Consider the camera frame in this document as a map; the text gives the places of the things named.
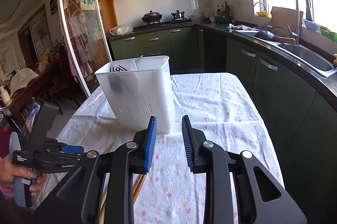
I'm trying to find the white plastic spoon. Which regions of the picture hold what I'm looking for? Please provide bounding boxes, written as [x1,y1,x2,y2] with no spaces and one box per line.
[134,55,143,70]

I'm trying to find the pink patterned sleeve forearm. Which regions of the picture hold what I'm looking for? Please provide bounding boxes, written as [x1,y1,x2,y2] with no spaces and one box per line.
[0,185,14,200]

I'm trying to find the green lower kitchen cabinets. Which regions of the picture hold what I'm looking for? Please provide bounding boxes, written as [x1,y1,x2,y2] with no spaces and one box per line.
[108,24,336,223]

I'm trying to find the tall steel kitchen faucet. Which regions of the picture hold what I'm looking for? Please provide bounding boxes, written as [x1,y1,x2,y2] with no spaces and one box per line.
[294,0,314,46]

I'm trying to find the person's left hand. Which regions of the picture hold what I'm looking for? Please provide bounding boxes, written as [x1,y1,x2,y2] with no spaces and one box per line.
[1,156,46,196]

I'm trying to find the wooden chopstick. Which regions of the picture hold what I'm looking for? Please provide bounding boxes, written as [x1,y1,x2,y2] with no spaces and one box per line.
[104,143,114,154]
[132,174,147,205]
[98,173,135,223]

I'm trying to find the white plastic utensil holder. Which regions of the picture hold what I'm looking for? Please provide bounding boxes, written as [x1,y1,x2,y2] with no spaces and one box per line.
[95,55,175,135]

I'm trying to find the white lace food cover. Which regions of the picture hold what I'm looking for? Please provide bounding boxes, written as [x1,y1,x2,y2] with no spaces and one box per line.
[10,68,39,96]

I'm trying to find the wooden dining table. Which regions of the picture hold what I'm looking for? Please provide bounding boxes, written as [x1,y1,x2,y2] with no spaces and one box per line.
[1,55,62,128]

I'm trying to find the white plastic bag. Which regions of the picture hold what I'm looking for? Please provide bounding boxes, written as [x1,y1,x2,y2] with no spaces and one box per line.
[109,24,133,36]

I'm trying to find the small steel pot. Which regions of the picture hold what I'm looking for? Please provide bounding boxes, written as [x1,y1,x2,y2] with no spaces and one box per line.
[171,10,185,20]

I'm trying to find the black wok with lid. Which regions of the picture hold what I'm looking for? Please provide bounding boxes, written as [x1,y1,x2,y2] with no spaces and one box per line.
[142,10,162,24]

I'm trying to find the black frying pan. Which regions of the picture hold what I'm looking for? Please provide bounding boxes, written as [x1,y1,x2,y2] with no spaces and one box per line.
[254,29,297,45]

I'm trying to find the condiment bottles group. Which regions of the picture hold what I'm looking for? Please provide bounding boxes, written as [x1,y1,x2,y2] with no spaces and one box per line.
[203,2,231,19]

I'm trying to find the small steel faucet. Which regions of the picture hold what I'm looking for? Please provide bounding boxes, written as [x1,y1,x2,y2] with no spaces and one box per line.
[254,2,272,31]

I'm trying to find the stainless steel sink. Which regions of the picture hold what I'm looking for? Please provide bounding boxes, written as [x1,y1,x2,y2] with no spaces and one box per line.
[233,30,336,78]

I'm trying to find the glass sliding door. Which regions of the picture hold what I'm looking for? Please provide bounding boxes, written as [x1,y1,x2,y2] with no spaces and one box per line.
[57,0,112,96]

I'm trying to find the wooden cutting board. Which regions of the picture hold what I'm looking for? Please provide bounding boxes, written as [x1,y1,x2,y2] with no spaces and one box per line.
[269,6,299,37]

